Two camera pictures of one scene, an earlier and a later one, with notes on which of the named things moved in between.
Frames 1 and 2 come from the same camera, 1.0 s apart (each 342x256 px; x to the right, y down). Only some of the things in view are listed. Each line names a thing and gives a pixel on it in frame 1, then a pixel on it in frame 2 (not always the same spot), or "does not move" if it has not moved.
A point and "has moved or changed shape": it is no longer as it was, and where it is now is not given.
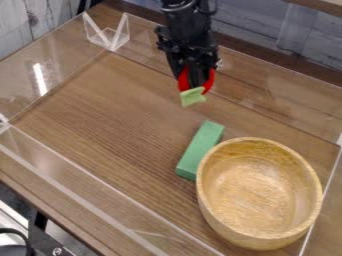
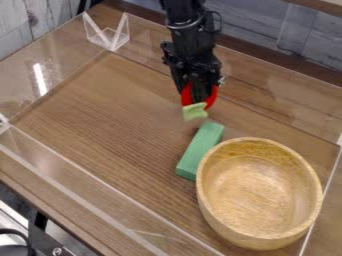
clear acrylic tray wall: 66,191 does not move
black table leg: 40,221 does not move
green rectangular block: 206,139 does not move
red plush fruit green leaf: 192,95 has moved or changed shape
